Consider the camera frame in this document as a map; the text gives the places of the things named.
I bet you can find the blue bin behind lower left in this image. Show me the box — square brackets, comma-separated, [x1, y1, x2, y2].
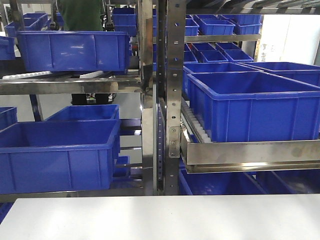
[46, 104, 120, 121]

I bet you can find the blue bin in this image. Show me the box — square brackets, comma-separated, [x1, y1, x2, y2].
[16, 30, 130, 72]
[0, 119, 121, 194]
[179, 169, 267, 196]
[46, 104, 120, 121]
[240, 62, 320, 87]
[187, 71, 320, 143]

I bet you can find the blue bin upper left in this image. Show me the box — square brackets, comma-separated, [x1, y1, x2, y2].
[16, 30, 130, 72]

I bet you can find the blue bin right front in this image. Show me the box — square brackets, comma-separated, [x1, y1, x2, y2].
[187, 71, 320, 143]

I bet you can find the blue bin bottom right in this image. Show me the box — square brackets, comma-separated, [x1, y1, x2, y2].
[179, 169, 267, 196]

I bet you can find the person in green coat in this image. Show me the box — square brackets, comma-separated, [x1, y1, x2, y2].
[56, 0, 103, 31]

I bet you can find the blue bin far right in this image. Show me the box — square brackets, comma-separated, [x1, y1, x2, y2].
[240, 62, 320, 87]

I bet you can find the steel shelf rail right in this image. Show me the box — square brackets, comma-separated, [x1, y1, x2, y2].
[180, 130, 320, 174]

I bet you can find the steel shelf rail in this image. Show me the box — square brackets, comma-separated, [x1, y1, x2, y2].
[0, 76, 143, 95]
[180, 130, 320, 174]

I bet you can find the steel rack upright post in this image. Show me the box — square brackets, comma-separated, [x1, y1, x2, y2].
[156, 0, 187, 196]

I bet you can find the steel shelf rail left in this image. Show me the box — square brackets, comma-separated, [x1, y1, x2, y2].
[0, 76, 143, 95]

